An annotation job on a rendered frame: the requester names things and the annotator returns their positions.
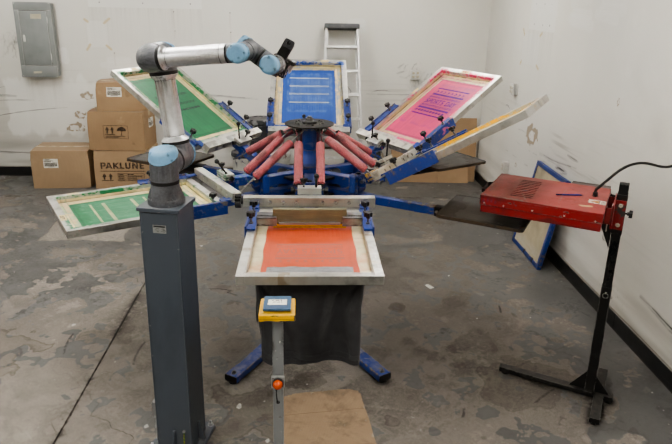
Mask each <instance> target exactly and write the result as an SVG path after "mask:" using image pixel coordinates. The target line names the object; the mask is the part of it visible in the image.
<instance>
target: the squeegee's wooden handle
mask: <svg viewBox="0 0 672 444"><path fill-rule="evenodd" d="M273 216H277V224H279V222H340V224H342V220H343V217H347V208H273Z"/></svg>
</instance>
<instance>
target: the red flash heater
mask: <svg viewBox="0 0 672 444"><path fill-rule="evenodd" d="M595 188H596V187H594V186H587V185H580V184H573V183H566V182H559V181H552V180H545V179H538V178H531V177H524V176H517V175H510V174H503V173H501V174H500V175H499V176H498V177H497V179H496V180H495V181H494V182H493V183H492V184H491V185H490V186H489V187H488V188H487V189H486V190H485V191H484V192H483V193H482V194H481V195H480V204H481V207H480V211H481V212H487V213H492V214H498V215H504V216H510V217H516V218H521V219H527V220H533V221H539V222H544V223H550V224H556V225H562V226H568V227H573V228H579V229H585V230H591V231H596V232H600V230H601V226H602V224H608V225H610V226H609V229H611V226H612V221H613V215H614V209H615V203H616V201H615V200H616V197H617V193H616V196H615V197H611V196H610V195H611V189H608V188H600V189H598V190H597V192H598V197H593V196H592V195H593V192H594V190H595ZM556 194H581V195H582V196H572V195H556ZM603 219H604V222H603Z"/></svg>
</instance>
